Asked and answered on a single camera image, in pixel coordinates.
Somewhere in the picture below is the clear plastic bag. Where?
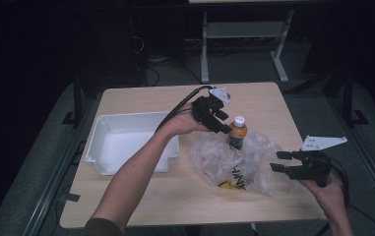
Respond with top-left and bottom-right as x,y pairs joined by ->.
188,129 -> 291,198

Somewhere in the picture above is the black metal stand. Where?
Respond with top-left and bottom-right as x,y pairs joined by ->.
342,67 -> 370,128
61,73 -> 85,128

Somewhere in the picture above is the person's left hand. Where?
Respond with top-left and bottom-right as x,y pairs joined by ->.
157,102 -> 213,138

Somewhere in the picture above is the dark sleeve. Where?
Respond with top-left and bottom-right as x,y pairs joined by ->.
83,217 -> 124,236

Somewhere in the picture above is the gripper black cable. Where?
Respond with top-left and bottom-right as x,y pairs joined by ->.
316,159 -> 375,236
155,85 -> 217,134

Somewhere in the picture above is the white plastic tray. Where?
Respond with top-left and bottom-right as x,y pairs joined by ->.
85,111 -> 180,176

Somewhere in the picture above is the black tape strip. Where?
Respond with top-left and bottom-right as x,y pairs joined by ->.
64,193 -> 82,203

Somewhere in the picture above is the orange drink bottle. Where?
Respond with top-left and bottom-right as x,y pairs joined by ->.
227,114 -> 249,151

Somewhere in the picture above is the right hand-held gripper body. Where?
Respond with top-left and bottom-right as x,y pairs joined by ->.
291,135 -> 348,189

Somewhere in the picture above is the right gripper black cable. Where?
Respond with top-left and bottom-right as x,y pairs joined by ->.
316,159 -> 375,236

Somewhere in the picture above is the white metal desk frame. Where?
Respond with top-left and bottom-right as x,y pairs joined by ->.
188,0 -> 307,85

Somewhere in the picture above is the grey metal rail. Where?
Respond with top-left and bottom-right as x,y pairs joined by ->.
326,94 -> 375,214
22,97 -> 102,236

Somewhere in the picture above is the person's right hand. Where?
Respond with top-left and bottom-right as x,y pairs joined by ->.
297,172 -> 345,215

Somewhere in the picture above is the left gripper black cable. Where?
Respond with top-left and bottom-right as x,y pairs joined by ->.
155,85 -> 217,134

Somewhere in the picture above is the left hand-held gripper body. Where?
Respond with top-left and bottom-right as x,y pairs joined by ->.
192,87 -> 232,133

